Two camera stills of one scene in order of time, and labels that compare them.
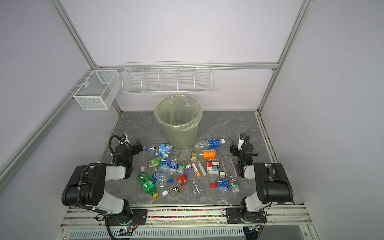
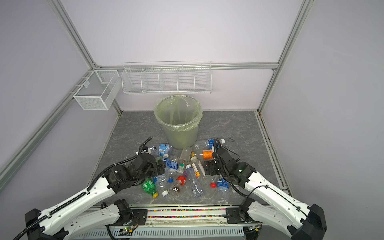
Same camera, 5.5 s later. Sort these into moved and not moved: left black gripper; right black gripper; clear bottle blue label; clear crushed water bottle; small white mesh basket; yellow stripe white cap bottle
Moved: left black gripper; right black gripper
Not moved: yellow stripe white cap bottle; small white mesh basket; clear bottle blue label; clear crushed water bottle
